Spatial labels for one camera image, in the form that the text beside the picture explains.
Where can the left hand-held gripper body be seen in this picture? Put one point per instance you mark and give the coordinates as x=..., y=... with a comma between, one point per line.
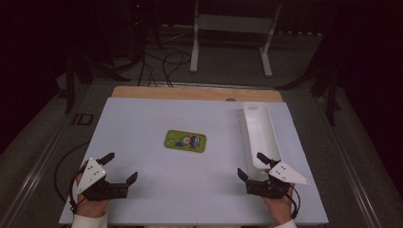
x=92, y=174

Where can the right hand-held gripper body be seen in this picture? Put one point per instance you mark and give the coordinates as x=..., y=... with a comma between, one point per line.
x=278, y=186

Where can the long white plastic tray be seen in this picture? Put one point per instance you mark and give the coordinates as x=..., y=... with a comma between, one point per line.
x=261, y=133

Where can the green phone case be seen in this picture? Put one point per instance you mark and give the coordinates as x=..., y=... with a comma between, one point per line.
x=185, y=141

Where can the person's right hand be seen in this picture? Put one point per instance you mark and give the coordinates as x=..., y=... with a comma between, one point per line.
x=280, y=209

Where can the person's left hand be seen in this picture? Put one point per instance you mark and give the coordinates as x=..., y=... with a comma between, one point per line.
x=92, y=207

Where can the pale blue table mat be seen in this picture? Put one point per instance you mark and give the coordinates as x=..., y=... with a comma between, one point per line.
x=158, y=120

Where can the black tripod stand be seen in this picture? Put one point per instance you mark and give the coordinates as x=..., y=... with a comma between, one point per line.
x=70, y=91
x=331, y=101

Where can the white metal stand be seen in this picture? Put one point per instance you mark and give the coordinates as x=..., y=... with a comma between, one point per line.
x=234, y=23

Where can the white power strip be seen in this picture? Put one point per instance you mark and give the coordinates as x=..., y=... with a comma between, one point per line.
x=177, y=27

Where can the black floor socket frame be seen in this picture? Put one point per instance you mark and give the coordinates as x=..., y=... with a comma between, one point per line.
x=76, y=119

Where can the metal floor rail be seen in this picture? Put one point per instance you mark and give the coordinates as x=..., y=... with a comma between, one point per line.
x=351, y=171
x=31, y=179

